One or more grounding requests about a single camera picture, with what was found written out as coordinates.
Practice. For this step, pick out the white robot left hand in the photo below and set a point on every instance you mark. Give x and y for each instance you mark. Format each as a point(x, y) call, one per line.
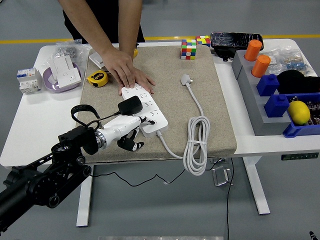
point(120, 127)

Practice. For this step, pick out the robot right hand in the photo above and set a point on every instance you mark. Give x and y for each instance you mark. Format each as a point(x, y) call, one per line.
point(312, 235)

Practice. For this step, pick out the person's left hand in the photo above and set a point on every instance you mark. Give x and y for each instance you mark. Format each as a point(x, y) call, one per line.
point(143, 80)

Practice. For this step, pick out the person's right hand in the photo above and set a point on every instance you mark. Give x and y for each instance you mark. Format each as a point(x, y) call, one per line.
point(117, 62)

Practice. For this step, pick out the black plug adapter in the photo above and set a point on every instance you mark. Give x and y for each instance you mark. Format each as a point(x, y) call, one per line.
point(130, 105)

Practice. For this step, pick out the white power strip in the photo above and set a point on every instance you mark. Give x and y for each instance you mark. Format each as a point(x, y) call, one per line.
point(153, 110)

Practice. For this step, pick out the person's left forearm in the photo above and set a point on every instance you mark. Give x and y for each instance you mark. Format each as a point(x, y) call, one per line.
point(128, 25)

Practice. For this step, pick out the person's right forearm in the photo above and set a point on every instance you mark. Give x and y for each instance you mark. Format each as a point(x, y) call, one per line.
point(89, 27)

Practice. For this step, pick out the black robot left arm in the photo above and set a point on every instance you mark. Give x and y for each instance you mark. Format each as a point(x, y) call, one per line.
point(37, 182)

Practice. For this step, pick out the white three-pin plug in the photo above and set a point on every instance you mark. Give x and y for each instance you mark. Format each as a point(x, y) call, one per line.
point(185, 79)

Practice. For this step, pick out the dark circuit board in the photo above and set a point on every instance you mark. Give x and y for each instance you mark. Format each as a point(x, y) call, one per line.
point(314, 110)

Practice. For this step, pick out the small yellow object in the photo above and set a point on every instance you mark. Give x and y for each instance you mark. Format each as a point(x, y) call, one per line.
point(136, 53)

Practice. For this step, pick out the yellow tape measure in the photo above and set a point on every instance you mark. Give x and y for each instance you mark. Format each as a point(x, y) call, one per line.
point(98, 78)

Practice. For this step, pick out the person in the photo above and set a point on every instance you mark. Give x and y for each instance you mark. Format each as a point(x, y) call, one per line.
point(110, 15)

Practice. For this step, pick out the clear bag of screws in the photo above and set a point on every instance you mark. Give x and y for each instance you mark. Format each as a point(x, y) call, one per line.
point(67, 50)

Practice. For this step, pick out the large colourful puzzle cube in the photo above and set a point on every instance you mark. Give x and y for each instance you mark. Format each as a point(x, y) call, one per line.
point(188, 50)

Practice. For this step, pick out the grey-brown mat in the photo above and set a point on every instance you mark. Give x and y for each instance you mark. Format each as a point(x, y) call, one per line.
point(175, 125)

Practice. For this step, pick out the white table leg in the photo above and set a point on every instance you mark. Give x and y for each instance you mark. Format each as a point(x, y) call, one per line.
point(85, 200)
point(257, 190)

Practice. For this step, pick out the small colourful puzzle cube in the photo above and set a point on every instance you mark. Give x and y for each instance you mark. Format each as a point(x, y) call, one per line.
point(203, 40)

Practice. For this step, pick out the purple bowl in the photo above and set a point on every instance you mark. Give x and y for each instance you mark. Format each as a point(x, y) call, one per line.
point(47, 82)

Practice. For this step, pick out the table height control panel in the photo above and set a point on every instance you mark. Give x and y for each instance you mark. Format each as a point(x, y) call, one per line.
point(300, 156)

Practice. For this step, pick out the white circuit breaker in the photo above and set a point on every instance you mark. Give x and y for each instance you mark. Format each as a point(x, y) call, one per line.
point(27, 82)

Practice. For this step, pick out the black wrapped box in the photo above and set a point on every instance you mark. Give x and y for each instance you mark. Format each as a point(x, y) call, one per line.
point(232, 40)

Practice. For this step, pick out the grey stepped block holder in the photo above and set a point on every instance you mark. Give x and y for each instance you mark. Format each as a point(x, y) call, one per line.
point(250, 82)

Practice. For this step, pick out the blue plastic bin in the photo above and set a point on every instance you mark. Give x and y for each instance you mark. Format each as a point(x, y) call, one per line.
point(300, 130)

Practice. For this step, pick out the orange cylinder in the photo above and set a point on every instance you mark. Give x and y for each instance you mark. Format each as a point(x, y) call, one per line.
point(260, 66)
point(253, 50)

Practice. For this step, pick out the blue block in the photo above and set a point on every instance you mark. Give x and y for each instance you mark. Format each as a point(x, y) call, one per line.
point(276, 106)
point(267, 85)

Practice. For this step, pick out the yellow lemon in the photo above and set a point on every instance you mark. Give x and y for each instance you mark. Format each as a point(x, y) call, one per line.
point(298, 112)

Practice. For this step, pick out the clear bag of parts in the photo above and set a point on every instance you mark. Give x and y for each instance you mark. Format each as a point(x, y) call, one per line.
point(290, 61)

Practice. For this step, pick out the white flat switch plate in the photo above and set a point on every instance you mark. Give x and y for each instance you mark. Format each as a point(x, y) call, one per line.
point(96, 58)

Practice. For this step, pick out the white wall socket panel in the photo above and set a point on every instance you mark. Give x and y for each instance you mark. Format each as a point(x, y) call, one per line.
point(70, 77)

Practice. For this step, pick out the white wall switch panel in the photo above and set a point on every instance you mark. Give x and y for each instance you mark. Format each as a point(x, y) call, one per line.
point(60, 65)

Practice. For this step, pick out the small black mount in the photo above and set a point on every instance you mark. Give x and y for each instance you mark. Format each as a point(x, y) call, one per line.
point(223, 53)

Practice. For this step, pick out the small metal bracket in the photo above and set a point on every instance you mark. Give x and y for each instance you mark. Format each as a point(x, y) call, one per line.
point(217, 160)

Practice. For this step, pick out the large metal bracket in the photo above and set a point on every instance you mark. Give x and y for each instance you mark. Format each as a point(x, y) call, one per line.
point(221, 176)

